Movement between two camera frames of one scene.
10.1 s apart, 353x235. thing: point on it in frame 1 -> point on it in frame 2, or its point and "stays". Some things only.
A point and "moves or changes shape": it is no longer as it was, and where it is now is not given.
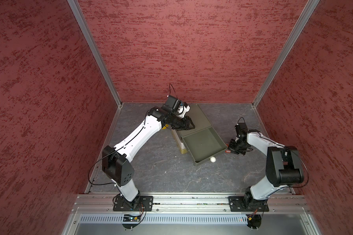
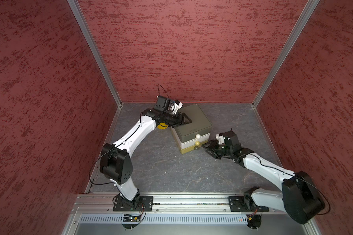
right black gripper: [233, 150] -> [214, 153]
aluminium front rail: [191, 203] stays
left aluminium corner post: [75, 6] stays
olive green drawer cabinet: [202, 142] moves or changes shape
